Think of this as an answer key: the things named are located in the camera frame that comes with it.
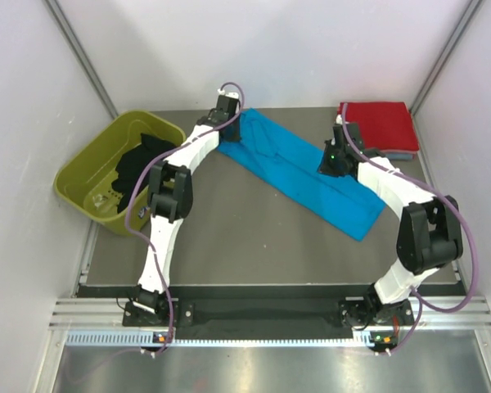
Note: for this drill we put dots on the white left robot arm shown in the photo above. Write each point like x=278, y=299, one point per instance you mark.
x=170, y=199

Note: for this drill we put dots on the blue t shirt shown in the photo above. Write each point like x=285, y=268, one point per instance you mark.
x=290, y=164

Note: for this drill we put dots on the left corner aluminium post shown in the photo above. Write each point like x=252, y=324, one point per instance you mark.
x=58, y=15

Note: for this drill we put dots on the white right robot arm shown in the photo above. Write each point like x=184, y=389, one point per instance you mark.
x=429, y=235

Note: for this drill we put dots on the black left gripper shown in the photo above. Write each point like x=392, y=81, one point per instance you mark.
x=234, y=137

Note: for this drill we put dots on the corner aluminium post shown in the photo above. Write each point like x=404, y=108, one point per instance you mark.
x=58, y=15
x=468, y=14

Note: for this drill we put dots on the red folded t shirt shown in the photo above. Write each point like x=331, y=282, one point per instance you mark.
x=386, y=126

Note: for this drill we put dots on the black t shirt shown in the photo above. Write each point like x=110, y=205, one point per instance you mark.
x=133, y=162

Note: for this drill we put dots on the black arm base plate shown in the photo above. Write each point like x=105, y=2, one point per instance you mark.
x=334, y=313

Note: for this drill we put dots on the olive green plastic bin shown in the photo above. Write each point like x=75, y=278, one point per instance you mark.
x=85, y=182

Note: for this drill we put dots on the right corner aluminium post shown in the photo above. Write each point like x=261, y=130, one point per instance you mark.
x=468, y=14

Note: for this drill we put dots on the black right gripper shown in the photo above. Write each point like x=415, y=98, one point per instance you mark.
x=324, y=168

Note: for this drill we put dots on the white slotted cable duct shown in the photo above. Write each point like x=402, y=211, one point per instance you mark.
x=157, y=339

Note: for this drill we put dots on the aluminium frame rail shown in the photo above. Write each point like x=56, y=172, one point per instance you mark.
x=89, y=350

